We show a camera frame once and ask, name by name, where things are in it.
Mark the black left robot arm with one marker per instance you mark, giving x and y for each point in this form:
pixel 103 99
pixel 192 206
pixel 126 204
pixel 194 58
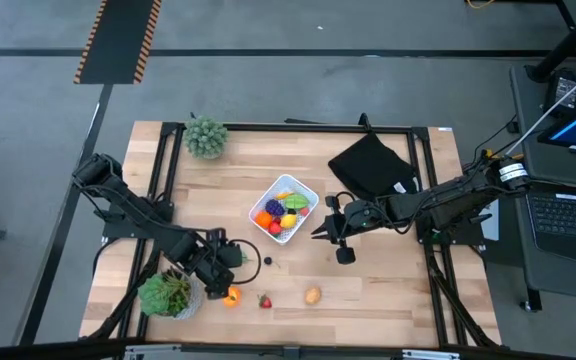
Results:
pixel 133 210

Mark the white perforated plastic basket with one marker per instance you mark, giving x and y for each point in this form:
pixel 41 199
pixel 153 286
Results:
pixel 258 212

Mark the black hazard-striped floor mat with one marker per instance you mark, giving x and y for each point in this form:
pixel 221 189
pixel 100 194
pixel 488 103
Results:
pixel 118 40

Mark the leafy green plant, lattice pot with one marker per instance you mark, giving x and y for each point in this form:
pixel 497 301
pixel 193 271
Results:
pixel 168 295

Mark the white rod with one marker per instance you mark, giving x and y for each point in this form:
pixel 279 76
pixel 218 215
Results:
pixel 558 107

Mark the smooth plastic red strawberry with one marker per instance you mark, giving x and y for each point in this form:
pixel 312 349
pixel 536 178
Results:
pixel 274 228

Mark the orange toy pumpkin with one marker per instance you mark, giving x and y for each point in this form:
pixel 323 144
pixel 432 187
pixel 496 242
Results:
pixel 263 219

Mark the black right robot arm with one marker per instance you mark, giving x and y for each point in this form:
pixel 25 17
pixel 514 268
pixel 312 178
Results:
pixel 443 205

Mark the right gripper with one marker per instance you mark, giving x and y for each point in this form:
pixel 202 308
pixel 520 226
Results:
pixel 358 220

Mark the pale green plant, woven pot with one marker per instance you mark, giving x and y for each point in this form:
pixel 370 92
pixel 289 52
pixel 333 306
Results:
pixel 205 137

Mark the red strawberry with fabric leaves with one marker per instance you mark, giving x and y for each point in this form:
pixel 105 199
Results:
pixel 265 301

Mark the black aluminium table frame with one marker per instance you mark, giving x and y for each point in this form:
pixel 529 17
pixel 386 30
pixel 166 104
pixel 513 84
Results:
pixel 318 128

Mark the black power brick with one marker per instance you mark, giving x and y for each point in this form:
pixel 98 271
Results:
pixel 564 92

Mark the yellow toy banana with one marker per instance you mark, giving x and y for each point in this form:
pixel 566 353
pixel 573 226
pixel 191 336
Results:
pixel 284 195

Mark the small red toy peach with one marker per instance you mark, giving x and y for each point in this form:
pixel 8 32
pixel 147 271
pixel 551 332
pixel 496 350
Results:
pixel 304 211

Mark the black cloth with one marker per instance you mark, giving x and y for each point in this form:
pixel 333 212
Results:
pixel 373 165

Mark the black stand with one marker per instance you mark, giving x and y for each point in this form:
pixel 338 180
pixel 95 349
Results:
pixel 568 45

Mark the yellow toy lemon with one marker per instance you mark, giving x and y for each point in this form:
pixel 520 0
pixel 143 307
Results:
pixel 288 220

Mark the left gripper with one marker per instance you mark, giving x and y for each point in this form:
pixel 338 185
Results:
pixel 213 272

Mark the purple toy grapes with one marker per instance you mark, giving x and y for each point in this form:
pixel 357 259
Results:
pixel 274 206

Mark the orange toy fruit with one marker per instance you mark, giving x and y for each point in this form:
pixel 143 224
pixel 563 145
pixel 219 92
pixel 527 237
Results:
pixel 233 298

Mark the tan toy potato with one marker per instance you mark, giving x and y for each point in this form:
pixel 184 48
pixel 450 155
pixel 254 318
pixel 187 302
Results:
pixel 313 295

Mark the black laptop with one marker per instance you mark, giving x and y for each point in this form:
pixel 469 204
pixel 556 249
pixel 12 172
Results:
pixel 568 220

